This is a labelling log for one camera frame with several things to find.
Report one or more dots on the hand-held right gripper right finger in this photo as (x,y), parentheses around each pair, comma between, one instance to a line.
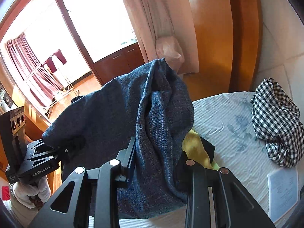
(182,175)

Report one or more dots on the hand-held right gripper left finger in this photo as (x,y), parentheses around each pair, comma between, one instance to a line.
(131,161)

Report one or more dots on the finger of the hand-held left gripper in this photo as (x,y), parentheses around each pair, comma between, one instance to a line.
(63,153)

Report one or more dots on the blue denim jeans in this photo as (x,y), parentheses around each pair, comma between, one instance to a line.
(114,114)

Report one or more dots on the person's left hand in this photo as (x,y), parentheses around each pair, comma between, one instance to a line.
(26,192)

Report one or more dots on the folded yellow shirt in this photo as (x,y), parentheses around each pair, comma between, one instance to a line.
(194,147)

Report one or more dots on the folded light green garment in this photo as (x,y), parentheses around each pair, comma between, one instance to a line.
(214,165)

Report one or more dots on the folded black garment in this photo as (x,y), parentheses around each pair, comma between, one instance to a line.
(209,149)

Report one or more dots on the metal drying rack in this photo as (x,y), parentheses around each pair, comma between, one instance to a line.
(69,85)

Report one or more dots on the dark red hanging garment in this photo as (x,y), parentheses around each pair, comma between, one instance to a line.
(51,64)
(60,55)

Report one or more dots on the wooden cabinet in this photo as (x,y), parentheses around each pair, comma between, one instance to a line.
(118,64)

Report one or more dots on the white paper booklet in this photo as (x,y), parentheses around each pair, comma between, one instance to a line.
(282,190)

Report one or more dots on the black white checked cloth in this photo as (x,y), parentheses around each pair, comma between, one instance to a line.
(273,118)

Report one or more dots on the pale pink curtain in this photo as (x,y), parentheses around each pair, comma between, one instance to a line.
(152,16)

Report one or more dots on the white padded headboard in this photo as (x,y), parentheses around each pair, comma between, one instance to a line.
(280,28)

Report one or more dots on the wooden headboard post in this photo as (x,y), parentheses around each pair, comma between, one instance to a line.
(244,40)

